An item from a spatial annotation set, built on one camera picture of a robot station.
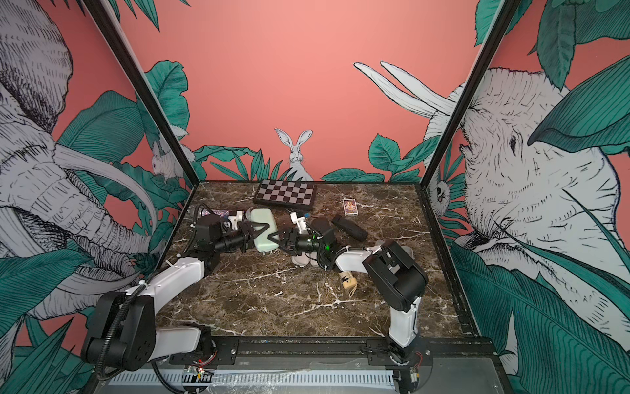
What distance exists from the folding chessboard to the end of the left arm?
0.33 m

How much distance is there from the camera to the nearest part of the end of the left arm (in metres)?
0.73

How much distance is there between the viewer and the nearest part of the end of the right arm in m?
0.70

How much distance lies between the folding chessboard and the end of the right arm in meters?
0.31

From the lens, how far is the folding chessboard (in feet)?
3.70
